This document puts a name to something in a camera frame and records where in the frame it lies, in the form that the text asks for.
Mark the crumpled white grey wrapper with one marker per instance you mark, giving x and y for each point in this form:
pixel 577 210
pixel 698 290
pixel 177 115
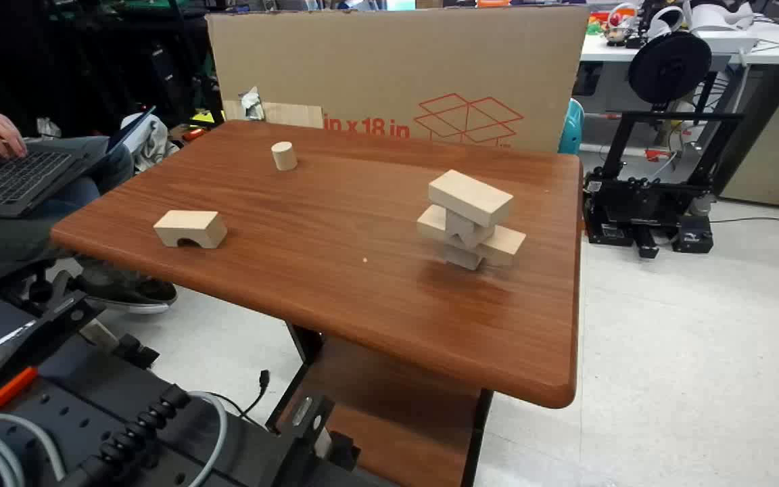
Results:
pixel 251 105

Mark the light wooden cuboid block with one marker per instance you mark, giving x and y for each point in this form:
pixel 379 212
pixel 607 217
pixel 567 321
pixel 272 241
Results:
pixel 472 195

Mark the colourful plastic toy clutter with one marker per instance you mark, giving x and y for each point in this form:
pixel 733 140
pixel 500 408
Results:
pixel 622 22

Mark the black filament spool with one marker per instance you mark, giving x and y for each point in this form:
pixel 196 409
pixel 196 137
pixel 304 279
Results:
pixel 668 69

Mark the black sneaker with white sole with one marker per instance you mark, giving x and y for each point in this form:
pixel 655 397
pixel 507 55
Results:
pixel 134 290

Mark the small wooden notched block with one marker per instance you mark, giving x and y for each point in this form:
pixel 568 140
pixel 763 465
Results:
pixel 462 228

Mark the black frame 3D printer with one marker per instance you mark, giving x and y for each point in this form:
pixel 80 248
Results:
pixel 642 205

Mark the flat wooden plank block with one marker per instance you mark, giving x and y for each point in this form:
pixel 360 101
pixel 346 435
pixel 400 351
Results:
pixel 503 245

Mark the white plastic device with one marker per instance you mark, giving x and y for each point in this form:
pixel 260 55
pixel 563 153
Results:
pixel 723 29

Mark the wooden cylinder block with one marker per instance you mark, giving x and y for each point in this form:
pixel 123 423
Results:
pixel 281 157

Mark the small wooden base block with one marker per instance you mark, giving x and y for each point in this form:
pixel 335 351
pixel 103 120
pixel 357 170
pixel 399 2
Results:
pixel 465 260

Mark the black desk frame wood panel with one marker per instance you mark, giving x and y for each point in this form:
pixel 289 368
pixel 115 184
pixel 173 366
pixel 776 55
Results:
pixel 391 408

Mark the teal round object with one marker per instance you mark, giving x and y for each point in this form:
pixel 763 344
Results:
pixel 572 126

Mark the large brown cardboard sheet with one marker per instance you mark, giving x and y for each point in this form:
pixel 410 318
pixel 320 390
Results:
pixel 364 64

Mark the wooden arch block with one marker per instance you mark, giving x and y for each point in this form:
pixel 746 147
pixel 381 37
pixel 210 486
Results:
pixel 183 222

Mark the dark grey laptop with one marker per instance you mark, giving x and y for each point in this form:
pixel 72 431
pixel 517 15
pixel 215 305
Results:
pixel 20 176

